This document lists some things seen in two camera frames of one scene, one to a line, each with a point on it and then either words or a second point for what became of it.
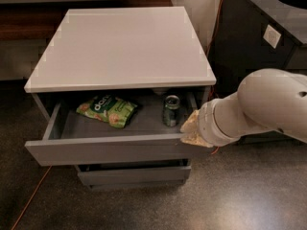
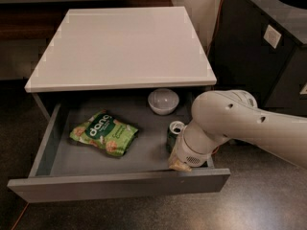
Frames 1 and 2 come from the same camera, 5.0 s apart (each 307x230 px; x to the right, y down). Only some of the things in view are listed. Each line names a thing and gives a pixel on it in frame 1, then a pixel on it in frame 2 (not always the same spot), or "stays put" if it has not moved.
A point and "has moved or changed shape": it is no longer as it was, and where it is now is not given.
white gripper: (205, 124) → (188, 153)
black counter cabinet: (259, 27) stays put
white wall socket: (271, 35) stays put
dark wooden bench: (41, 20) stays put
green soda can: (171, 110) → (176, 128)
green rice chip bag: (110, 109) → (104, 129)
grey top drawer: (71, 137) has moved or changed shape
